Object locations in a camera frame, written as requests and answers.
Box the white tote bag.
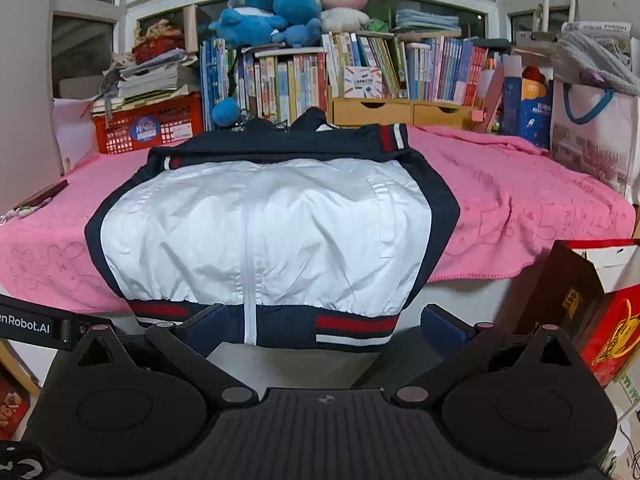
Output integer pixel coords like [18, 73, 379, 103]
[550, 77, 640, 201]

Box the blue and white plush toy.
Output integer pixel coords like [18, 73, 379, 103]
[243, 0, 323, 48]

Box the stack of pale booklets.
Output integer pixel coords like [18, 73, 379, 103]
[395, 8, 461, 33]

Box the row of tall books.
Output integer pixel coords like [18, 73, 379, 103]
[200, 37, 328, 131]

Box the red printed box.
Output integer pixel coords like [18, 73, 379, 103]
[0, 375, 31, 436]

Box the red plastic crate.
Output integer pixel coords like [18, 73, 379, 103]
[92, 92, 203, 155]

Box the wooden drawer organizer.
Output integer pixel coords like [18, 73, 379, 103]
[327, 85, 483, 131]

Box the row of slim colourful books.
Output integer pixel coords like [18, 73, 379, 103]
[322, 30, 496, 107]

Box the stack of papers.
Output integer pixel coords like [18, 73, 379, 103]
[92, 50, 201, 111]

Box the white printed booklet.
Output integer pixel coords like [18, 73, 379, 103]
[562, 21, 632, 37]

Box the grey knitted cloth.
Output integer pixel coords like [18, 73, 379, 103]
[552, 30, 640, 96]

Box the white plastic bag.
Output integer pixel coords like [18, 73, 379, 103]
[52, 97, 98, 171]

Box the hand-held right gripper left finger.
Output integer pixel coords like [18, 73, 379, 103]
[72, 303, 258, 408]

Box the blue cardboard box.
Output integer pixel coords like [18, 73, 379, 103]
[502, 75, 553, 148]

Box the cardboard tube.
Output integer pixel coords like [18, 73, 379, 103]
[182, 2, 198, 56]

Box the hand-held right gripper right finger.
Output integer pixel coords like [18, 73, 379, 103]
[392, 304, 576, 408]

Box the white printed box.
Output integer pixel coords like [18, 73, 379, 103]
[342, 66, 383, 99]

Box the pink blanket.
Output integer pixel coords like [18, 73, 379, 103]
[0, 125, 636, 313]

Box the blue plush ball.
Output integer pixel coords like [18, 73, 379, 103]
[211, 97, 241, 128]

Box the red and black gift bag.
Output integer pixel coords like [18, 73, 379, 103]
[515, 240, 640, 386]

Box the red basket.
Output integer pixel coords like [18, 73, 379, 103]
[131, 35, 186, 63]

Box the white and navy jacket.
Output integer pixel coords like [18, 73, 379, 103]
[84, 107, 461, 351]

